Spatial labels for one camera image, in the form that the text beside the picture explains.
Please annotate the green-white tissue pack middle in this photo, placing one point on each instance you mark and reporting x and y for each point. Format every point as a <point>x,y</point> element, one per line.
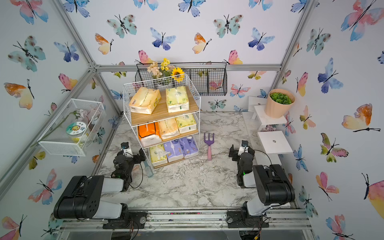
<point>186,123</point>

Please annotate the pink pot with green plant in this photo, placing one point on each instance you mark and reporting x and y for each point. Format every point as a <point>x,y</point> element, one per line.
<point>279,103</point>

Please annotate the white wire wall basket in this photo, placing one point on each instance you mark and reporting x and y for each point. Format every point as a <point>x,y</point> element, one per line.
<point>96,135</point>

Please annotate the yellow tissue pack bottom shelf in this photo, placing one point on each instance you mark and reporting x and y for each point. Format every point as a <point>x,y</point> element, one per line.
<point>158,155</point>

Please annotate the purple and pink garden fork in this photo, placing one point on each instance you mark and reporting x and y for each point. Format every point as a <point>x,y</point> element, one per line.
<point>209,139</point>

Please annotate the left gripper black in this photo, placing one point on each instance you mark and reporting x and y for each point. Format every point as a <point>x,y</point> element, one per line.
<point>138,160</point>

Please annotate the artificial flower bouquet in pot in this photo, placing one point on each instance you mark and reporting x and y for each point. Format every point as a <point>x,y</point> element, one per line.
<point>165,74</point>

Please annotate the round green-lidded jar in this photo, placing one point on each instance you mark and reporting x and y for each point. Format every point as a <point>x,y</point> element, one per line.
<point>76,131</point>

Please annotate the teal small brush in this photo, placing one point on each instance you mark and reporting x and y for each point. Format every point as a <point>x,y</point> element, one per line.
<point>148,169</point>

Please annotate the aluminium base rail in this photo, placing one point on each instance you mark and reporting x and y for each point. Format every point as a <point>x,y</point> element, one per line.
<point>279,223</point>

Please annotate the bright orange tissue pack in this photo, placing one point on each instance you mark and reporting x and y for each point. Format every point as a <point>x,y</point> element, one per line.
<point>149,134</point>

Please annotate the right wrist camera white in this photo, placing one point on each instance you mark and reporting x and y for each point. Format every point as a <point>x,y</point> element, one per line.
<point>244,146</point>

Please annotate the black wire wall basket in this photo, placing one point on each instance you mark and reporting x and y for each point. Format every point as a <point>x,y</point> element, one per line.
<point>209,78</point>

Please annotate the white wire three-tier shelf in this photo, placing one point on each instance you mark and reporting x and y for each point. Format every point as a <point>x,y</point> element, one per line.
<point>161,112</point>

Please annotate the artificial pink rose stem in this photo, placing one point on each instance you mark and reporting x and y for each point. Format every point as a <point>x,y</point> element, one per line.
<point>56,133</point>

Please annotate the yellow-green tissue pack top shelf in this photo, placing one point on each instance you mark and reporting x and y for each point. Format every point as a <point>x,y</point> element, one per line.
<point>177,99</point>

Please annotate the purple tissue pack right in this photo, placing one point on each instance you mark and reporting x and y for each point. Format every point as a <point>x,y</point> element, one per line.
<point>189,147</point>

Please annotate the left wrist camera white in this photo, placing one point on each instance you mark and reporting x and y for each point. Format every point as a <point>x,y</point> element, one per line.
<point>126,148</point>

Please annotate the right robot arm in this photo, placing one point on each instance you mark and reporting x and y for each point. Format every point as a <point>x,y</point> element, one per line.
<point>272,184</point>

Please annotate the purple tissue pack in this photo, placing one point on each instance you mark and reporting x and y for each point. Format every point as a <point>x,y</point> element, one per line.
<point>189,147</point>
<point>174,150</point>

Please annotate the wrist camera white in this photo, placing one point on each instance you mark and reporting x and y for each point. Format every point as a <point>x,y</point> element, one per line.
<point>244,146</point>
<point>126,148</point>

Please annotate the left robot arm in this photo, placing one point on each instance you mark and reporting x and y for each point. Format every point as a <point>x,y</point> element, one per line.
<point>81,200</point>

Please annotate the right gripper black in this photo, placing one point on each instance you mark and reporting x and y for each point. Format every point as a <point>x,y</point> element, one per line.
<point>232,151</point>

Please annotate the purple tissue pack left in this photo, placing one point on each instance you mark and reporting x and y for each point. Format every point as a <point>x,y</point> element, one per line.
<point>174,150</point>

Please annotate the orange-yellow tissue pack top shelf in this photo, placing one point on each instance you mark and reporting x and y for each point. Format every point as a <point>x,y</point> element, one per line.
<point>145,101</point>

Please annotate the pale orange tissue pack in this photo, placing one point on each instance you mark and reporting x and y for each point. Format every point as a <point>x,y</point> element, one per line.
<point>168,129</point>

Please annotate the white stepped stand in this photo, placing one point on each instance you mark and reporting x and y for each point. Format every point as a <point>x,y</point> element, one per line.
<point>265,137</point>

